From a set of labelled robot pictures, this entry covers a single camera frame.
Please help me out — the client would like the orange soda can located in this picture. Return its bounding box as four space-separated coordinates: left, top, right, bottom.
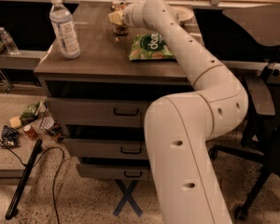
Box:
111 0 129 35

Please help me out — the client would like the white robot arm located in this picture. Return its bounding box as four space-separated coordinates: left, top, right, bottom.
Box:
109 0 248 224

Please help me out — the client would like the large clear water bottle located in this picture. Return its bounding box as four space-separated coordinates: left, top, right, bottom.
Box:
49 0 80 59

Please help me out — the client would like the small water bottle on shelf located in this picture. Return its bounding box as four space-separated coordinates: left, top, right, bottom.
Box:
0 27 19 55

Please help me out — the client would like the red can on floor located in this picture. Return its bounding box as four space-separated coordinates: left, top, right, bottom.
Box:
23 125 37 140

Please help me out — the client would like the green chip bag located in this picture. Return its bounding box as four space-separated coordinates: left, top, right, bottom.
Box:
129 33 175 61

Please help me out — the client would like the white bowl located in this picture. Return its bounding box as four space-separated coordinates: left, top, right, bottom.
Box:
173 7 194 25

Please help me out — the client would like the grey drawer cabinet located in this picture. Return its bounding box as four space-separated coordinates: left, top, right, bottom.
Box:
35 3 191 169

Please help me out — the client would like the top grey drawer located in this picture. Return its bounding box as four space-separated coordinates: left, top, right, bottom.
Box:
46 97 147 128

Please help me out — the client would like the grey drawer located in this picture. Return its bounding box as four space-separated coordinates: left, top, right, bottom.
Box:
46 97 147 128
77 164 152 180
63 138 148 160

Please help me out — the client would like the green bag on floor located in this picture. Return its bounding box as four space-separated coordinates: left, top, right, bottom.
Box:
20 102 42 126

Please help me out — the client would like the middle grey drawer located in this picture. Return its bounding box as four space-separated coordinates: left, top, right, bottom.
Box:
63 138 148 160

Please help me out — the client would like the yellow sponge on floor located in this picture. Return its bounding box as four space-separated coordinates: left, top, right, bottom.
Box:
9 116 22 129

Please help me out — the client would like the bottom grey drawer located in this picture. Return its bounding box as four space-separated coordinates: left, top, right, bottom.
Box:
77 164 152 180

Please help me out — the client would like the blue snack bag on floor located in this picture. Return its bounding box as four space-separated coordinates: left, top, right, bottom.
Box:
0 125 20 148

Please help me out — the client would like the black bar on floor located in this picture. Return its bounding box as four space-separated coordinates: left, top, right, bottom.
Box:
5 139 43 220

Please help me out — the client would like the black office chair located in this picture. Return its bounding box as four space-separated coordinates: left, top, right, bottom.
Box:
209 5 280 221

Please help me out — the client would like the black cable on floor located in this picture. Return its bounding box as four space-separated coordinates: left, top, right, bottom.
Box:
0 128 66 224

